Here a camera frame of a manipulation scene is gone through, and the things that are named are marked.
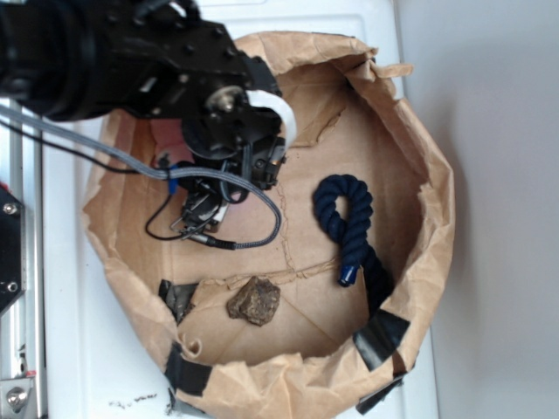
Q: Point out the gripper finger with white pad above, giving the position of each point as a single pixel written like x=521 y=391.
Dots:
x=261 y=98

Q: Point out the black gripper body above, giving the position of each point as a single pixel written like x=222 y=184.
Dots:
x=158 y=62

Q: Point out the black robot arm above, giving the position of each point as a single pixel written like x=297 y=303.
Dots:
x=78 y=60

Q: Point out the brown rock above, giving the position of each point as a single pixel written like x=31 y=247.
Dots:
x=256 y=302

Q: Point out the brown paper bag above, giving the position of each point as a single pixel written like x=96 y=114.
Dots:
x=304 y=363

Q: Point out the black tape strip right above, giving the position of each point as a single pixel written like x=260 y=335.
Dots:
x=378 y=342

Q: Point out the black tape strip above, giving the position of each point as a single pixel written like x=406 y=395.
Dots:
x=181 y=371
x=378 y=342

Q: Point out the black tape strip left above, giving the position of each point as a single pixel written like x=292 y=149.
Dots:
x=181 y=371

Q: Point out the white plastic bin lid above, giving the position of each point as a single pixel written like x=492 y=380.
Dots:
x=96 y=367

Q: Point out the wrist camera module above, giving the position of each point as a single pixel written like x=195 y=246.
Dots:
x=217 y=185

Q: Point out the aluminium rail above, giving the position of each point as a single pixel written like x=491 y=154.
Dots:
x=23 y=360

